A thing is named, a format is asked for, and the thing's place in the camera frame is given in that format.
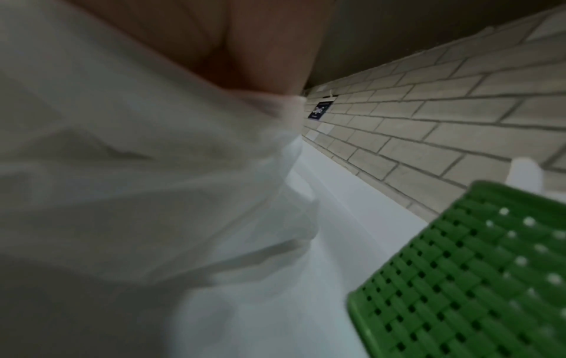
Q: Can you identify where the dark wall sign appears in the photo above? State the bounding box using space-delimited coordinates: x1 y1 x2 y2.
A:
308 101 335 121

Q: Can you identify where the green basket with knives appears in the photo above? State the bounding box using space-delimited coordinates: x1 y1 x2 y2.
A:
346 180 566 358

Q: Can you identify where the bunch of white plastic knives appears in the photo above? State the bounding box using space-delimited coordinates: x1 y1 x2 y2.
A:
505 156 545 193

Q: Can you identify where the clear plastic bag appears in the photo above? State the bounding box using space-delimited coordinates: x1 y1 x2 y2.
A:
0 0 322 358

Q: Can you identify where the person's right hand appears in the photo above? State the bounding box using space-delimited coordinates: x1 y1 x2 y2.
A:
78 0 337 97

